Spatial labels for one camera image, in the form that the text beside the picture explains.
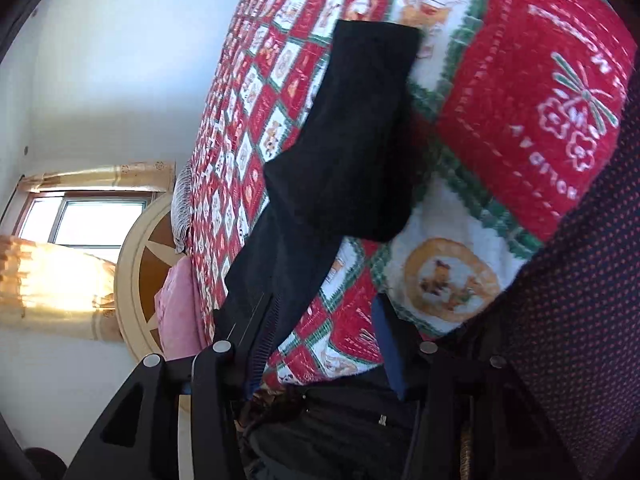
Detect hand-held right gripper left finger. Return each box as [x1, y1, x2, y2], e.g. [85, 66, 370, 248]
[65, 295, 275, 480]

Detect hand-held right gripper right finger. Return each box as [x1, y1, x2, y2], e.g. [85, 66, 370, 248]
[372, 294, 571, 480]

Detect black pants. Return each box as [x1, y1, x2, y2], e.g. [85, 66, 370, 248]
[220, 19, 435, 396]

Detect pink folded towel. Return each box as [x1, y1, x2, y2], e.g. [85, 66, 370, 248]
[154, 255, 202, 361]

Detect cream and brown headboard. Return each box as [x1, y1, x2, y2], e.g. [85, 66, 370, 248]
[116, 192, 201, 411]

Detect grey fringed cloth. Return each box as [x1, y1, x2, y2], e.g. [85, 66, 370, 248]
[171, 162, 194, 254]

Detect yellow patterned curtain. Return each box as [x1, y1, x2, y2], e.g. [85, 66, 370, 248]
[0, 234, 122, 343]
[20, 160, 177, 195]

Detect person's dark red-dotted garment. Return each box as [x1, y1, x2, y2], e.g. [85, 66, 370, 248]
[500, 105, 640, 480]

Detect window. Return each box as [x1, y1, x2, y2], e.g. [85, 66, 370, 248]
[17, 192, 151, 251]

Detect red printed patchwork blanket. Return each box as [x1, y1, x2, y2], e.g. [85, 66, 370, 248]
[187, 0, 638, 396]

